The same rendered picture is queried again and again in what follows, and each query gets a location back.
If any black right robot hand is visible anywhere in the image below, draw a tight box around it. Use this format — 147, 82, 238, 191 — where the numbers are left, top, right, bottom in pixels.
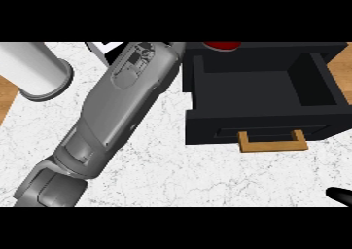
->
326, 186, 352, 207

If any black drawer front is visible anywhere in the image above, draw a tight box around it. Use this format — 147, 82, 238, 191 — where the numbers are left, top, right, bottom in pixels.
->
184, 103, 352, 148

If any black open drawer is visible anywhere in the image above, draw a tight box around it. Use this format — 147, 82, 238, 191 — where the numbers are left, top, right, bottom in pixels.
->
191, 52, 351, 114

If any red can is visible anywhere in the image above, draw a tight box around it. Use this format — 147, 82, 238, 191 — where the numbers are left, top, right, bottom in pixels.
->
203, 41, 243, 53

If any black cabinet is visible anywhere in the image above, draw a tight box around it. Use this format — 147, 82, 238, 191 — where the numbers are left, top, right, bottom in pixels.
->
181, 41, 351, 93

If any black and white appliance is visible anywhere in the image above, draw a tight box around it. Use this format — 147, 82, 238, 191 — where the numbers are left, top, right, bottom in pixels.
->
83, 41, 132, 68

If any white cylinder with grey rim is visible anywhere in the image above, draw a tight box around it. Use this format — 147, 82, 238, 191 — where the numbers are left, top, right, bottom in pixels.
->
0, 41, 76, 103

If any wooden drawer handle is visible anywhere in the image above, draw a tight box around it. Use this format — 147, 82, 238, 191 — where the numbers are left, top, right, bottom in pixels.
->
237, 128, 311, 154

